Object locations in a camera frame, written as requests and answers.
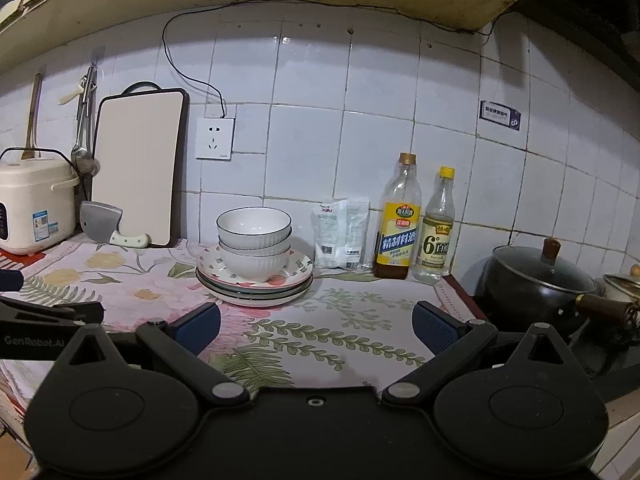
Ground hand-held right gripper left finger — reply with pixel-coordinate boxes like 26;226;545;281
45;302;251;407

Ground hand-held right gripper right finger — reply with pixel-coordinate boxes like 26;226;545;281
381;301;587;407

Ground white plate black rim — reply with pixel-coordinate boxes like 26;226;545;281
200;280;313;308

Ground white bowl black rim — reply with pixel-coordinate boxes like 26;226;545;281
218;237;292;262
216;207;293;251
220;250;291;283

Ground pink floral print plate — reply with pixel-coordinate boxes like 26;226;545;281
196;244;315;287

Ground clear vinegar bottle yellow cap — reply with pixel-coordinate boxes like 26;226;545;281
411;166;457;283

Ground cream rice cooker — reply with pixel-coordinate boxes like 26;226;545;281
0;147;81;256

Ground cooking wine bottle yellow label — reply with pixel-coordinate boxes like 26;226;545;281
374;152;422;280

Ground black cooking pot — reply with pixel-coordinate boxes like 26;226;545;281
482;260;633;328

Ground floral tablecloth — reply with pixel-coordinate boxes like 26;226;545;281
0;237;488;411

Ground black pot lid wooden knob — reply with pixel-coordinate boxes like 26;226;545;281
492;237;598;293

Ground white plastic packet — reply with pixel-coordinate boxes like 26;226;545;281
312;199;371;270

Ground metal ladle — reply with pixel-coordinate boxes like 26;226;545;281
80;67;101;178

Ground metal spoon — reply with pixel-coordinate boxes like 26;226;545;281
70;67;90;166

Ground wooden spatula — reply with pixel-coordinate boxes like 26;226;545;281
22;74;43;161

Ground black gas stove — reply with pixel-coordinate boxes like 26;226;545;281
472;280;640;396

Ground cream cutting board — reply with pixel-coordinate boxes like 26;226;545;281
91;81;190;249

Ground metal pot with lid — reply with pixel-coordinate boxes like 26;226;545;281
602;264;640;311

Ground steel cleaver white handle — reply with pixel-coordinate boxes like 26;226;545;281
80;201;152;249

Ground white wall socket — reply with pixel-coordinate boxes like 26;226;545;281
195;117;236;161

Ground white handled peeler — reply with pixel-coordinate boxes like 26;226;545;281
56;82;86;106

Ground wall sticker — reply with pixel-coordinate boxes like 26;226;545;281
478;100;522;132

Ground black power cable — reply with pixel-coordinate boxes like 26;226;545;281
161;1;501;120

